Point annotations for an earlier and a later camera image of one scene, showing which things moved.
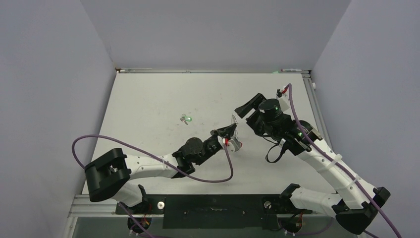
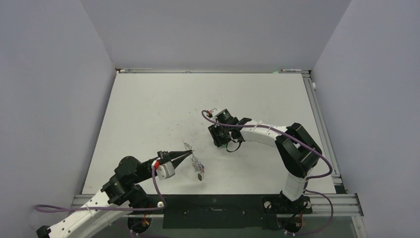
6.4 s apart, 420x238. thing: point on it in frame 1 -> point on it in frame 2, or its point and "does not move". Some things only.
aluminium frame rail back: (149, 70) does not move
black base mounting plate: (216, 211) does not move
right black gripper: (252, 104) -> (219, 141)
